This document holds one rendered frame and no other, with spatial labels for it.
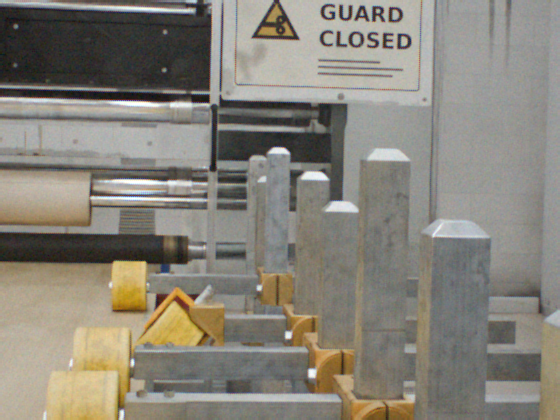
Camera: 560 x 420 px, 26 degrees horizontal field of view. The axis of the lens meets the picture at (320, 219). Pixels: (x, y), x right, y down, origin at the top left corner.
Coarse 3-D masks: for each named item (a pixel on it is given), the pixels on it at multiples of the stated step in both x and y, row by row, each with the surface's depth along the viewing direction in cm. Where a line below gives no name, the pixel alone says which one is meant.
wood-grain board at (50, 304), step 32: (0, 288) 224; (32, 288) 226; (64, 288) 227; (96, 288) 229; (0, 320) 183; (32, 320) 184; (64, 320) 185; (96, 320) 186; (128, 320) 187; (0, 352) 155; (32, 352) 155; (64, 352) 156; (0, 384) 134; (32, 384) 134; (0, 416) 118; (32, 416) 118
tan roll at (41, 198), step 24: (0, 192) 269; (24, 192) 269; (48, 192) 270; (72, 192) 271; (96, 192) 277; (120, 192) 278; (0, 216) 270; (24, 216) 271; (48, 216) 271; (72, 216) 272
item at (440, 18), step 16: (432, 144) 276; (432, 160) 276; (208, 176) 272; (432, 176) 276; (208, 192) 271; (432, 192) 277; (208, 208) 271; (432, 208) 277; (208, 224) 271; (208, 240) 271; (208, 256) 271; (208, 272) 272; (208, 384) 273
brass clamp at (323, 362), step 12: (312, 336) 128; (312, 348) 122; (324, 348) 120; (336, 348) 121; (312, 360) 121; (324, 360) 118; (336, 360) 118; (348, 360) 118; (312, 372) 119; (324, 372) 118; (336, 372) 118; (348, 372) 118; (312, 384) 121; (324, 384) 118
